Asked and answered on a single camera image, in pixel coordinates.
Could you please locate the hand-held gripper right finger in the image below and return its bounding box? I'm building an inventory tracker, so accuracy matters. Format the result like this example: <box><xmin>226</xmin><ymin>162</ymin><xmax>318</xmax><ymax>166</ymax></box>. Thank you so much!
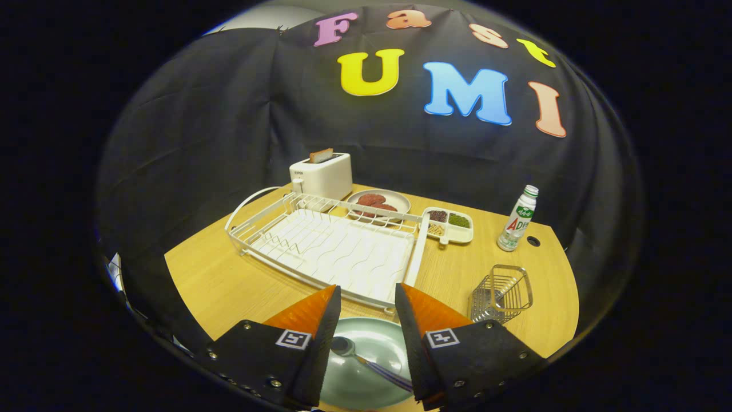
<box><xmin>395</xmin><ymin>283</ymin><xmax>547</xmax><ymax>411</ymax></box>

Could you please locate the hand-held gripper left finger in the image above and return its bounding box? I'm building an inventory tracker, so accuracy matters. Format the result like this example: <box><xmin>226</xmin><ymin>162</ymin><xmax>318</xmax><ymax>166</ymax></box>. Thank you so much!
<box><xmin>194</xmin><ymin>284</ymin><xmax>342</xmax><ymax>410</ymax></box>

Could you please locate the metal spoon with white handle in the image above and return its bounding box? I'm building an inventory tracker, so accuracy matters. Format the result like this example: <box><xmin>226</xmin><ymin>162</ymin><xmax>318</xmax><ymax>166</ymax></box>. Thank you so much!
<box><xmin>330</xmin><ymin>336</ymin><xmax>413</xmax><ymax>393</ymax></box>

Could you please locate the pale green plate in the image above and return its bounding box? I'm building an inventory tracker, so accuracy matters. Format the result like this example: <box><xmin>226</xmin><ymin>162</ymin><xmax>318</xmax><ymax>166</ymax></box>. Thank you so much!
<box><xmin>319</xmin><ymin>318</ymin><xmax>413</xmax><ymax>410</ymax></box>

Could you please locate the metal wire basket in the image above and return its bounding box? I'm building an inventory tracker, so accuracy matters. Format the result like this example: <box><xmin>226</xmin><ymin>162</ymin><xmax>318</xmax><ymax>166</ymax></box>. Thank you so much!
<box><xmin>467</xmin><ymin>264</ymin><xmax>534</xmax><ymax>326</ymax></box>

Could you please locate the white wire dish rack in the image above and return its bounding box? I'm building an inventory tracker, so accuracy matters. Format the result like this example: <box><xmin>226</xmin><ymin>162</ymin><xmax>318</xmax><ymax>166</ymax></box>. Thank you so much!
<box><xmin>225</xmin><ymin>186</ymin><xmax>431</xmax><ymax>316</ymax></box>

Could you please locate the beige round plate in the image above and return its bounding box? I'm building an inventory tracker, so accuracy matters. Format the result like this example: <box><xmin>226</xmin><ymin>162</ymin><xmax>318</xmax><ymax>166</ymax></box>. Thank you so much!
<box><xmin>346</xmin><ymin>189</ymin><xmax>412</xmax><ymax>225</ymax></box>

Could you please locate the white drip tray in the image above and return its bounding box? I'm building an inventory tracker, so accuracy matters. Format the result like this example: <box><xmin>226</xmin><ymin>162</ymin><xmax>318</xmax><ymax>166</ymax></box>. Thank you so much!
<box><xmin>252</xmin><ymin>216</ymin><xmax>431</xmax><ymax>310</ymax></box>

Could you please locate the cream divided tray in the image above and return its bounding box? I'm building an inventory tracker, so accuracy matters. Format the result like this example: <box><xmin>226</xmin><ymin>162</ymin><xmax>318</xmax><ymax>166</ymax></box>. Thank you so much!
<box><xmin>420</xmin><ymin>207</ymin><xmax>475</xmax><ymax>247</ymax></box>

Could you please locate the white and green drink bottle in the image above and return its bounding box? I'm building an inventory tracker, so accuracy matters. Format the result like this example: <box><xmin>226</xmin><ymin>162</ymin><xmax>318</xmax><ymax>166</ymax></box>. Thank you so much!
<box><xmin>496</xmin><ymin>184</ymin><xmax>539</xmax><ymax>252</ymax></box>

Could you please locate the white toaster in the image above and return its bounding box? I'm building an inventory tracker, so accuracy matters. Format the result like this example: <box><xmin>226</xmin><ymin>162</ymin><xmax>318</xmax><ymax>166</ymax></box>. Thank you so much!
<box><xmin>289</xmin><ymin>152</ymin><xmax>353</xmax><ymax>201</ymax></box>

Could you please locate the black backdrop cloth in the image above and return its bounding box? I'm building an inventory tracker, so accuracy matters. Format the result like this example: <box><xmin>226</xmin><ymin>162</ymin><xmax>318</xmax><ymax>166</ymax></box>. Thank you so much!
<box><xmin>94</xmin><ymin>6</ymin><xmax>644</xmax><ymax>355</ymax></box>

